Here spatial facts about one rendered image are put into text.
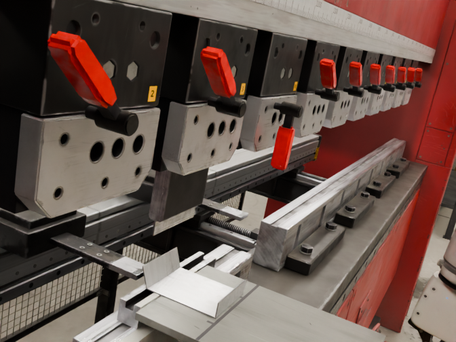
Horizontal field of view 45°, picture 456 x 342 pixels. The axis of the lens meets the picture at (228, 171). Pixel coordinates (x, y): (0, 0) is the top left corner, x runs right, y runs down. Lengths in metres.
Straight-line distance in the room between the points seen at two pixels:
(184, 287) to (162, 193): 0.15
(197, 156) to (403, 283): 2.40
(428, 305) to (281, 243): 0.30
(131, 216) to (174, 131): 0.52
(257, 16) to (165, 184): 0.23
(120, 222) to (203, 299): 0.38
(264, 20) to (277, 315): 0.37
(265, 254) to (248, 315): 0.45
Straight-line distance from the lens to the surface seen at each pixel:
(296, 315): 0.73
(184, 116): 0.56
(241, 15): 0.64
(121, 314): 0.70
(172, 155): 0.58
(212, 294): 0.73
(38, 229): 0.80
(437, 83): 2.75
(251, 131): 0.75
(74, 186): 0.44
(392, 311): 3.01
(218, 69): 0.53
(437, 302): 1.02
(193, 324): 0.66
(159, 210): 0.66
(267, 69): 0.74
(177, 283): 0.74
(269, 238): 1.13
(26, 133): 0.41
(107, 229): 1.02
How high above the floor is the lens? 1.34
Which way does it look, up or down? 15 degrees down
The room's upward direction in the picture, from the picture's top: 11 degrees clockwise
